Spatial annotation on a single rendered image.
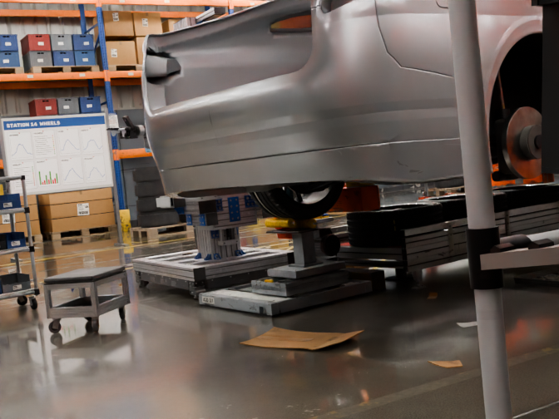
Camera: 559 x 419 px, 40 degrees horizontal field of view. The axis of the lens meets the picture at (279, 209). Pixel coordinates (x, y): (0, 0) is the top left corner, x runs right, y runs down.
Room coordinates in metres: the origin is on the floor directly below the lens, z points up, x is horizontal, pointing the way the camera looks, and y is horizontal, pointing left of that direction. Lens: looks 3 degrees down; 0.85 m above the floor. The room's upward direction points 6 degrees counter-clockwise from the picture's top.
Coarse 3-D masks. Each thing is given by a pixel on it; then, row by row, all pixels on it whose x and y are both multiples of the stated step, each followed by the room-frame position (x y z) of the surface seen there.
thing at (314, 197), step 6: (330, 186) 4.88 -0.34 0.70; (282, 192) 4.64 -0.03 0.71; (294, 192) 4.94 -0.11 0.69; (312, 192) 4.99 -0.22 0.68; (318, 192) 4.94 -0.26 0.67; (324, 192) 4.88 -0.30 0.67; (330, 192) 4.86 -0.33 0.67; (288, 198) 4.66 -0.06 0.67; (300, 198) 4.96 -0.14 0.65; (306, 198) 4.97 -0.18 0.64; (312, 198) 4.92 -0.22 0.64; (318, 198) 4.87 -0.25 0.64; (324, 198) 4.83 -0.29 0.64; (300, 204) 4.71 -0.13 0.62; (306, 204) 4.79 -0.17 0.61; (312, 204) 4.77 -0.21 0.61; (318, 204) 4.79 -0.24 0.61
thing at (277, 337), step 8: (272, 328) 3.97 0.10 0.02; (280, 328) 3.96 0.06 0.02; (264, 336) 3.87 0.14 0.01; (272, 336) 3.85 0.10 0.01; (280, 336) 3.84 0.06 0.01; (288, 336) 3.82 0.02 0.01; (296, 336) 3.80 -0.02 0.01; (304, 336) 3.78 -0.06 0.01; (312, 336) 3.76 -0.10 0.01; (320, 336) 3.74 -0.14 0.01; (328, 336) 3.71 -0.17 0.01; (336, 336) 3.70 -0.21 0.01; (344, 336) 3.64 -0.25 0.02; (352, 336) 3.57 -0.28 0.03; (248, 344) 3.72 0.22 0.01; (256, 344) 3.71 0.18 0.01; (264, 344) 3.70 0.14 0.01; (272, 344) 3.69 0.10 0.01; (280, 344) 3.66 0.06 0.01; (288, 344) 3.64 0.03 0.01; (296, 344) 3.62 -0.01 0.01; (304, 344) 3.60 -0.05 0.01; (312, 344) 3.58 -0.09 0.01; (320, 344) 3.58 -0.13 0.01; (328, 344) 3.51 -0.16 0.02
